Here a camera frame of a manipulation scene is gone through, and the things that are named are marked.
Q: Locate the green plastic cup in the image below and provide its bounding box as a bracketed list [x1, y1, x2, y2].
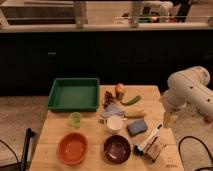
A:
[68, 112, 81, 129]

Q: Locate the green plastic tray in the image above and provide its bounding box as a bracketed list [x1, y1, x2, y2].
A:
[47, 78, 99, 112]

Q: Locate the grey blue cloth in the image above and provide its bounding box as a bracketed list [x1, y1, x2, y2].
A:
[101, 104, 125, 118]

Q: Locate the orange bowl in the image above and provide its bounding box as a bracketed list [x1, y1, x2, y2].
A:
[56, 132, 88, 166]

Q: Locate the black floor cable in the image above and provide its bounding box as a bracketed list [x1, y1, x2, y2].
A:
[178, 135, 213, 171]

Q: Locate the yellow handled knife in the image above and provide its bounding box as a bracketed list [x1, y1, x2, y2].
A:
[123, 111, 146, 120]

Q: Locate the white cup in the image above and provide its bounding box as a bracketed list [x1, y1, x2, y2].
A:
[106, 115, 126, 133]

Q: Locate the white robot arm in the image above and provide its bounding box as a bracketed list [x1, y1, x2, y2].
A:
[161, 66, 213, 128]

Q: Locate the dark purple bowl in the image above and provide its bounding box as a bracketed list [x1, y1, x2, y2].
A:
[103, 135, 131, 164]

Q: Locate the green cucumber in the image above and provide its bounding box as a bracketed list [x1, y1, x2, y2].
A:
[120, 95, 141, 106]

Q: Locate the dark grape bunch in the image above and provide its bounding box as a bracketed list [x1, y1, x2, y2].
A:
[104, 91, 115, 107]

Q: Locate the white handled brush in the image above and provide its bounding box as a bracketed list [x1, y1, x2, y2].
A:
[134, 122, 163, 155]

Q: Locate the blue sponge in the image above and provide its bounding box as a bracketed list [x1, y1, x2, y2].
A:
[127, 119, 148, 136]

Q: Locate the black chair frame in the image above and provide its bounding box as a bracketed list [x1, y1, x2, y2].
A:
[0, 128, 35, 171]

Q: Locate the orange yellow bottle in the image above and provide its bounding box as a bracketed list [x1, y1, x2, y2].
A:
[115, 83, 125, 101]

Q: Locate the brown striped box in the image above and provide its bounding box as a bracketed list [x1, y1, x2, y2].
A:
[146, 137, 166, 162]

